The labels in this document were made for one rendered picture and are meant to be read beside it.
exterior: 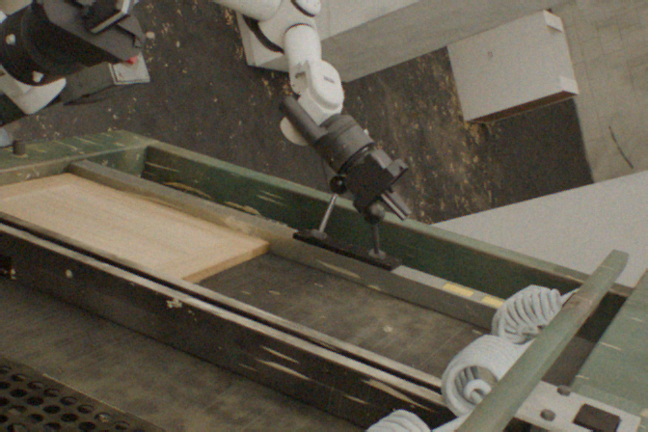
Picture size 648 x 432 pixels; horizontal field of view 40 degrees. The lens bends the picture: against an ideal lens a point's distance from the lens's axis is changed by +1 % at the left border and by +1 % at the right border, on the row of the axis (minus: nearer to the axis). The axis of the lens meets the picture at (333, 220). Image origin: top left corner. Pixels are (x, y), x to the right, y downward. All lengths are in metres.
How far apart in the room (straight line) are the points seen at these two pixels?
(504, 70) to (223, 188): 4.63
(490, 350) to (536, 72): 5.54
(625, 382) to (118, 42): 0.73
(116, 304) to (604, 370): 0.66
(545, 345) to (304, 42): 1.04
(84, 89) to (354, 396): 1.19
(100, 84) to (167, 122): 1.58
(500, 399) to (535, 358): 0.09
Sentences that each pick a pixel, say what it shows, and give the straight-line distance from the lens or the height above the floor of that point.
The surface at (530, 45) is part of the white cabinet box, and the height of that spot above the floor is 0.59.
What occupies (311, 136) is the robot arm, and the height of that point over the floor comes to 1.46.
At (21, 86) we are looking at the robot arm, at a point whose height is 1.42.
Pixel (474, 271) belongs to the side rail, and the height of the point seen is 1.58.
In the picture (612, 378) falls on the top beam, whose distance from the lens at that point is 1.19.
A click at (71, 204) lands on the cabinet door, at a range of 1.72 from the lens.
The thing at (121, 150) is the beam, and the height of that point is 0.90.
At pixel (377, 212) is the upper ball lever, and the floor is 1.56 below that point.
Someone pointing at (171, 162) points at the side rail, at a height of 0.96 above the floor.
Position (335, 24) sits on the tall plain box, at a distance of 3.96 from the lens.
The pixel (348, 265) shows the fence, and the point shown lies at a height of 1.46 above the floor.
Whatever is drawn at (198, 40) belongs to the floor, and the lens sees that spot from 3.97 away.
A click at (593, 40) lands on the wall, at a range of 9.64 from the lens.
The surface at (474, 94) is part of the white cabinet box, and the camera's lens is 6.49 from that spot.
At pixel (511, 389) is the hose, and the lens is 0.70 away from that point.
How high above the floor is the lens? 2.23
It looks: 30 degrees down
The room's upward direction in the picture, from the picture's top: 75 degrees clockwise
